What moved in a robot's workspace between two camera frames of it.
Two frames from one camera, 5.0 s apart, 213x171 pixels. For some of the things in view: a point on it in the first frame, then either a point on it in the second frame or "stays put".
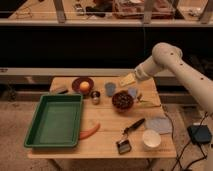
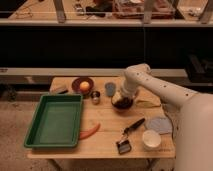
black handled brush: (124, 146) stays put
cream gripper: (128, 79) to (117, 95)
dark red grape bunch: (122, 100) stays put
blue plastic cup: (110, 88) stays put
